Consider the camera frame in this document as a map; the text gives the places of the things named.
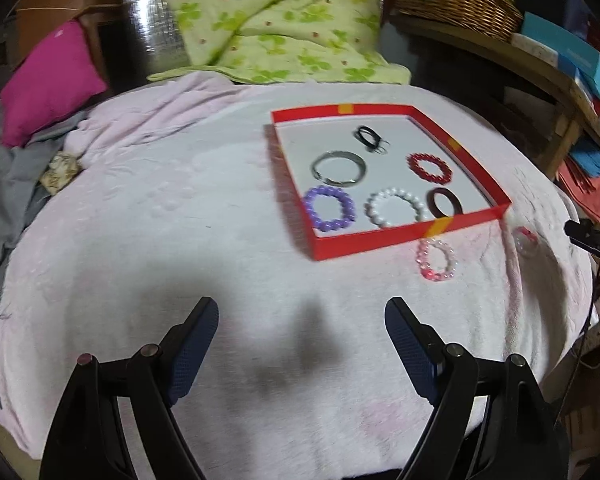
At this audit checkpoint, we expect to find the pale pink blanket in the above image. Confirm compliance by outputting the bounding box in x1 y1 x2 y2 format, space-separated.
0 71 597 476

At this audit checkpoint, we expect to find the teal cardboard box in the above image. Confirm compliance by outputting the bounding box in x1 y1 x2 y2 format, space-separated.
522 11 600 101

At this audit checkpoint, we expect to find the wooden shelf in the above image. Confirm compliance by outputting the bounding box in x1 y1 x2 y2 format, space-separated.
387 10 600 181

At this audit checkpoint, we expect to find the green clover print quilt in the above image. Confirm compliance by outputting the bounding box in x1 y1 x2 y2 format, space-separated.
145 0 412 85

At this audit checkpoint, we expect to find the wicker basket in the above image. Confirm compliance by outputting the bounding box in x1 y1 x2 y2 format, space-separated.
387 0 525 43

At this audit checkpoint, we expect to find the small patterned cloth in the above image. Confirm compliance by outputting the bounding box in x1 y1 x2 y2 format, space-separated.
41 152 83 196

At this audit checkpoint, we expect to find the dark red bead bracelet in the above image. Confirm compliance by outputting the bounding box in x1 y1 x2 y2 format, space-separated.
406 152 453 183

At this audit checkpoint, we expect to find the dark blue red box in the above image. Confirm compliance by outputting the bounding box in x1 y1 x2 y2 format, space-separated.
565 0 600 78

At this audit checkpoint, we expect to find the grey bed sheet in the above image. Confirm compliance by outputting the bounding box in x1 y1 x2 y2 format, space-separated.
0 100 88 408

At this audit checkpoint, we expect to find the stack of blue orange folders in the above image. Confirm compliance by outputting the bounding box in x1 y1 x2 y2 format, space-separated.
557 135 600 223

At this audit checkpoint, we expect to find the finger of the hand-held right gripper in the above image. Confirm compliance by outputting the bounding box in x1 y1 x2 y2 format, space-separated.
564 219 600 260

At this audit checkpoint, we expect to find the white bead bracelet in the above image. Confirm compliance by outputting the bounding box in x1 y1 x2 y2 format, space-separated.
364 187 431 228

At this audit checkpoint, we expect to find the orange cardboard box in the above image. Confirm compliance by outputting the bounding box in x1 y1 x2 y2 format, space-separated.
10 0 136 71

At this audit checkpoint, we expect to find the magenta pillow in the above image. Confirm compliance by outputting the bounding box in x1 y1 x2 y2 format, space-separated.
0 21 108 148

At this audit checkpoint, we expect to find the black hair tie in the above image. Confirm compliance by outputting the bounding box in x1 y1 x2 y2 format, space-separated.
352 125 392 154

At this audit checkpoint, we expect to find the silver metal bangle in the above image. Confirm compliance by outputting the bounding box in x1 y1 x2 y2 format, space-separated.
311 150 367 189

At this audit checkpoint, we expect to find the clear pink bead bracelet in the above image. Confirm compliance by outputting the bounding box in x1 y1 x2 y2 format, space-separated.
512 226 538 258

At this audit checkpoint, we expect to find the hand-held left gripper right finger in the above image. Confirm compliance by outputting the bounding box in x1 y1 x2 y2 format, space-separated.
384 296 571 480

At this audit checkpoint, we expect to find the white flat box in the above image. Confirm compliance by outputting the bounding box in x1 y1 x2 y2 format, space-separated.
511 32 561 68

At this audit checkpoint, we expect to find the dark brown bangle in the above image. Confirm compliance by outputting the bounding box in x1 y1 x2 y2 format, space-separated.
426 187 463 221

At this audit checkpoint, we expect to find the red shallow box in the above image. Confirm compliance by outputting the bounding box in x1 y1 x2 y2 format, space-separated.
265 103 512 262

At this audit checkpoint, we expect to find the purple bead bracelet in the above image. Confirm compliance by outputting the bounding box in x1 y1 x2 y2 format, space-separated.
302 186 357 233

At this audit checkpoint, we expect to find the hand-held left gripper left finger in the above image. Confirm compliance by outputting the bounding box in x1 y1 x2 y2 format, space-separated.
39 296 220 480

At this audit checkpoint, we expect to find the black cable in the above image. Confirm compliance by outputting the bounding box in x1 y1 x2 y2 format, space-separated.
554 255 600 421

